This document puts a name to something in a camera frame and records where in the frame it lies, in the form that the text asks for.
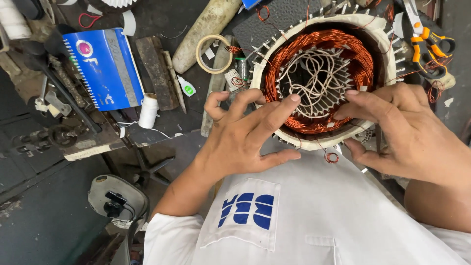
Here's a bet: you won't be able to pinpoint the white ribbed cap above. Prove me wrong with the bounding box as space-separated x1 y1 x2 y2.
224 68 242 92

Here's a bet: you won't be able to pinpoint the orange black scissors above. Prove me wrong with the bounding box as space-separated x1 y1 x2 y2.
402 0 456 80

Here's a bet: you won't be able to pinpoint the motor stator with copper winding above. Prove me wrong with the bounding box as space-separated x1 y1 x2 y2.
249 14 398 151

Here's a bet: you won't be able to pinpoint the person's left hand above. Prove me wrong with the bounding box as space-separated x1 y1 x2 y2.
199 88 302 181

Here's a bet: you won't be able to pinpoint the blue plastic item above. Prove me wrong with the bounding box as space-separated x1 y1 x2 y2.
241 0 264 11

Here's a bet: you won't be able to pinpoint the rusty metal bar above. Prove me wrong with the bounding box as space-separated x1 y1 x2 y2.
135 36 180 112

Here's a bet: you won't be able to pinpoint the black bench vise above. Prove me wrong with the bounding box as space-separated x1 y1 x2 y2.
0 24 127 162

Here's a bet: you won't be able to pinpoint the person's right hand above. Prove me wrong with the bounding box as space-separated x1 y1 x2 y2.
333 83 458 186

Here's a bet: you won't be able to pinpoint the person's white shirt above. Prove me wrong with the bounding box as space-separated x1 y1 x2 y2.
143 138 471 265

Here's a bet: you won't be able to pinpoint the red wire loop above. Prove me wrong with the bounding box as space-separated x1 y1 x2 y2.
78 13 101 29

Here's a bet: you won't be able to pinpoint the small white glue bottle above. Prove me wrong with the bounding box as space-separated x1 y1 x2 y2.
177 75 197 98

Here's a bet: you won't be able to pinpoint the solder wire spool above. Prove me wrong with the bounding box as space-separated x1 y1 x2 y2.
235 57 249 80

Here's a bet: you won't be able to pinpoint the grey stool seat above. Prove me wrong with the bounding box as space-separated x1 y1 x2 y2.
87 174 150 265

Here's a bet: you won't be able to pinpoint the white pleated item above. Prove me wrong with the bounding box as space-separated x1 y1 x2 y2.
99 0 139 9

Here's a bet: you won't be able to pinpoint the masking tape roll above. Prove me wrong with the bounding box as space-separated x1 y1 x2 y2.
195 34 233 74

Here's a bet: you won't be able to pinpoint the blue spiral notebook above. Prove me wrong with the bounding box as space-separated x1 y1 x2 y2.
62 27 145 112

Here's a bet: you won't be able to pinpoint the white paper strip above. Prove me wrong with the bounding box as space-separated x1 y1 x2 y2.
121 10 137 37

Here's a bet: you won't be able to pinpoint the white cord roll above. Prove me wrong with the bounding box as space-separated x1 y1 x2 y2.
0 0 32 40

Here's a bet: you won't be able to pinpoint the black rubber mat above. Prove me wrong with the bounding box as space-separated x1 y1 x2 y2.
232 0 326 56

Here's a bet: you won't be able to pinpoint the white thread spool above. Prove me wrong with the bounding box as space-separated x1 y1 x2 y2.
138 93 160 129

